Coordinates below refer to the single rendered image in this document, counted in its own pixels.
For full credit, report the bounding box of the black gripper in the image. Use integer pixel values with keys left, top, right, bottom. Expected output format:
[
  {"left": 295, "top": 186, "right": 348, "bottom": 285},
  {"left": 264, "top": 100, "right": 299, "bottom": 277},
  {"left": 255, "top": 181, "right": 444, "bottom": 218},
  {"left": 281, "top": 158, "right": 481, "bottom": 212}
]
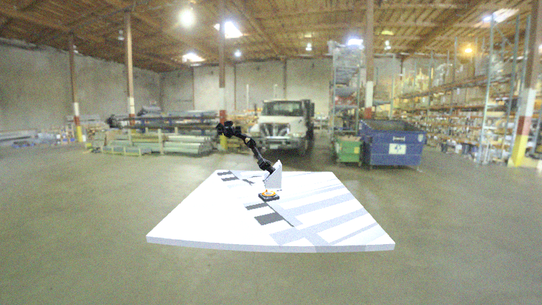
[{"left": 217, "top": 126, "right": 241, "bottom": 136}]

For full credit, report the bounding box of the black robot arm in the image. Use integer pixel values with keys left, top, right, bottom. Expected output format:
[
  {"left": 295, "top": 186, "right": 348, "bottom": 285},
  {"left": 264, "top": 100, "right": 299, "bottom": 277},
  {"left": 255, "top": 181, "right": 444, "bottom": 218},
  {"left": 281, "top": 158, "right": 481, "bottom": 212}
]
[{"left": 215, "top": 121, "right": 276, "bottom": 175}]

